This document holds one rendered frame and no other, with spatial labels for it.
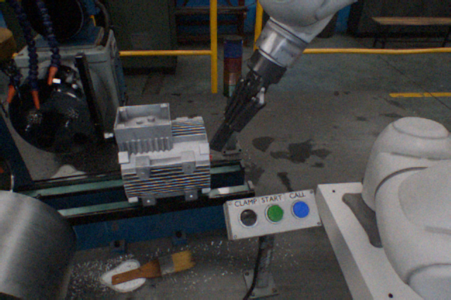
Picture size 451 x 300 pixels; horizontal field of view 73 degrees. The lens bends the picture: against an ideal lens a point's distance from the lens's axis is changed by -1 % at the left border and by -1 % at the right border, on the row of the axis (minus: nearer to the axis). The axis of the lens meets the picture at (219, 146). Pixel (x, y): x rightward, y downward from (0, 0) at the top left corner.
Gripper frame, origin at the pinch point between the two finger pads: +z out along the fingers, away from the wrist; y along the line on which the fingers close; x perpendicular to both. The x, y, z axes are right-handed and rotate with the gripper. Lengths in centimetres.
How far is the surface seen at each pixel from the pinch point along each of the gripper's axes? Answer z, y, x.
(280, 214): -0.2, 21.6, 7.3
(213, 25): 7, -217, 47
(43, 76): 17, -29, -41
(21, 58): 23, -49, -51
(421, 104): -29, -181, 272
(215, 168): 15.9, -11.2, 9.7
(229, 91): -0.3, -33.5, 10.6
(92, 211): 31.8, -0.2, -18.9
